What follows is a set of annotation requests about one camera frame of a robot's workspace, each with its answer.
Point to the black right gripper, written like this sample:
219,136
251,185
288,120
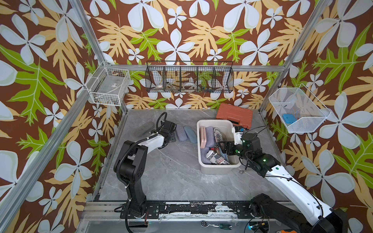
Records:
231,143

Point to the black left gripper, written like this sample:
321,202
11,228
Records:
173,137

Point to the purple fabric glasses case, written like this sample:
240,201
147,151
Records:
180,132

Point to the cream plastic storage box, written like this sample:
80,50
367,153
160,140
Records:
228,131

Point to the pink glasses case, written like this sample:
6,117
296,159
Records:
203,137

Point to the lilac fabric glasses case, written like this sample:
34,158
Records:
210,137

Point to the flag newspaper glasses case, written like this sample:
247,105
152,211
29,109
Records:
216,158

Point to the lavender fabric glasses case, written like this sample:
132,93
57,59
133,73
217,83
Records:
204,152

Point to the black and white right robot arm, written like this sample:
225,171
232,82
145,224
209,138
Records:
313,215

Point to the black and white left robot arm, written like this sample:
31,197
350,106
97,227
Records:
131,162

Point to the light blue fabric glasses case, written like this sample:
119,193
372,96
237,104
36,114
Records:
191,135

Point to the blue object in basket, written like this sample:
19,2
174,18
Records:
289,119

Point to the ratchet screwdriver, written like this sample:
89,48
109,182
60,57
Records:
222,226

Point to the black wire basket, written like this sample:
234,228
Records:
189,76

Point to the white wire basket right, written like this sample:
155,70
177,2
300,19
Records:
303,104

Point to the white wire basket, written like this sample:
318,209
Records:
303,104
108,85

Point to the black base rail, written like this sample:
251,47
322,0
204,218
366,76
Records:
154,209

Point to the white wire basket left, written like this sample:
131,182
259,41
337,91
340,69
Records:
108,85

